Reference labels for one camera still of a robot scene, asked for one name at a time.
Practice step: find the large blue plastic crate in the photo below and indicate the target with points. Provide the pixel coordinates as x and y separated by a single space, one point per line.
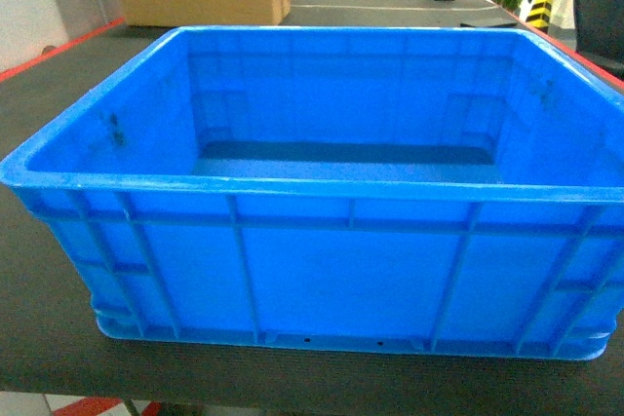
437 191

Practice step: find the black office chair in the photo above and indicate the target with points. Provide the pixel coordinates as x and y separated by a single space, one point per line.
599 33

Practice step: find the yellow black striped post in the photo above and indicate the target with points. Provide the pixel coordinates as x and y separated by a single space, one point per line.
540 14

